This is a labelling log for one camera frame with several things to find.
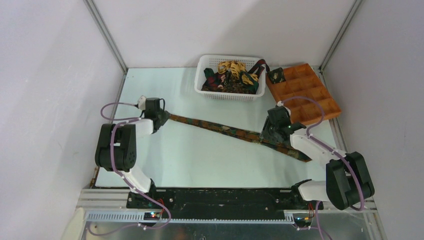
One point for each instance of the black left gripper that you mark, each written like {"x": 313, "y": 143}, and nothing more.
{"x": 165, "y": 116}

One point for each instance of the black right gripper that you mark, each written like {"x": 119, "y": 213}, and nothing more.
{"x": 265, "y": 134}

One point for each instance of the dark floral patterned tie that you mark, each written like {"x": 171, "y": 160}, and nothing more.
{"x": 242, "y": 134}

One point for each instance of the orange compartment tray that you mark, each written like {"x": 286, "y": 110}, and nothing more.
{"x": 305, "y": 95}

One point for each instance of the white plastic mesh basket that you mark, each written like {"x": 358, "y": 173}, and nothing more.
{"x": 212, "y": 61}

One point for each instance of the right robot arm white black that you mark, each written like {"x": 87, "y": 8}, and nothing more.
{"x": 347, "y": 182}

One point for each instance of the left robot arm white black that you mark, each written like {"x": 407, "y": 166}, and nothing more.
{"x": 116, "y": 149}

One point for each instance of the rolled dark patterned tie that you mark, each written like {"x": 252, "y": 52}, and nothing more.
{"x": 277, "y": 76}

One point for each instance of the brown dark patterned tie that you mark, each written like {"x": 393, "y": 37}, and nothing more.
{"x": 225, "y": 84}

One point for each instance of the red navy striped tie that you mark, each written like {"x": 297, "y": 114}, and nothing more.
{"x": 259, "y": 67}

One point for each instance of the green navy plaid tie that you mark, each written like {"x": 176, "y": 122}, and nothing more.
{"x": 209, "y": 72}

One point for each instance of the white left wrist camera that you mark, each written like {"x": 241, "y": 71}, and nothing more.
{"x": 141, "y": 103}

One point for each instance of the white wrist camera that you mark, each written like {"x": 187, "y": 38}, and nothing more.
{"x": 141, "y": 103}
{"x": 281, "y": 104}

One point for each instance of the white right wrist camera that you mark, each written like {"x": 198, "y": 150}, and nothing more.
{"x": 281, "y": 104}

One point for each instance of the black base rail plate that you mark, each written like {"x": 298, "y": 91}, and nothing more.
{"x": 231, "y": 204}

